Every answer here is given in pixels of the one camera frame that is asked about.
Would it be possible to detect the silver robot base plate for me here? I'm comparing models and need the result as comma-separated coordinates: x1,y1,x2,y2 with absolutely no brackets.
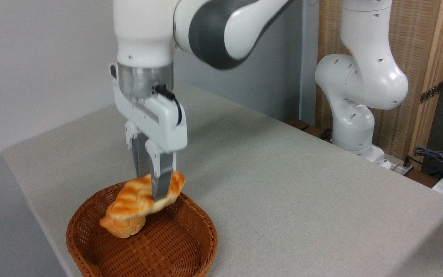
388,156,414,176

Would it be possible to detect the round knotted bread roll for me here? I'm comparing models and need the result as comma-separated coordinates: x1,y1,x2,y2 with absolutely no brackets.
99,214,146,239

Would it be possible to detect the wood framed rattan screen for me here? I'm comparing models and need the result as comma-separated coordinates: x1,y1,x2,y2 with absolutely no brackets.
316,0,443,170

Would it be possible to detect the blue grey cable bundle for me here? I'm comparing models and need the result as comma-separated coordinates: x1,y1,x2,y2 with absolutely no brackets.
413,146,443,181

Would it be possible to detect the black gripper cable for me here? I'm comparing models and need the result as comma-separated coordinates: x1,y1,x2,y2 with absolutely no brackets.
154,85,183,126

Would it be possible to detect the grey tablecloth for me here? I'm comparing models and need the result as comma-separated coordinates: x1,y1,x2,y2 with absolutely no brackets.
2,82,443,277

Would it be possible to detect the long braided bread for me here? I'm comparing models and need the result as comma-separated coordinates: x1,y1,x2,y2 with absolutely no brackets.
109,171,186,221

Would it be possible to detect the black screen hinge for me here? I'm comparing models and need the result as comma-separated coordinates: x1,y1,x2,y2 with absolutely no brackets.
420,82,443,105

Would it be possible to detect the brown wicker basket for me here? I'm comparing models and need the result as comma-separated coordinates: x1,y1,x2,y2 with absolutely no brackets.
66,179,218,277

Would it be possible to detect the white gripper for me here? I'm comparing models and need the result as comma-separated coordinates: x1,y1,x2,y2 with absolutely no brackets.
109,63,188,202

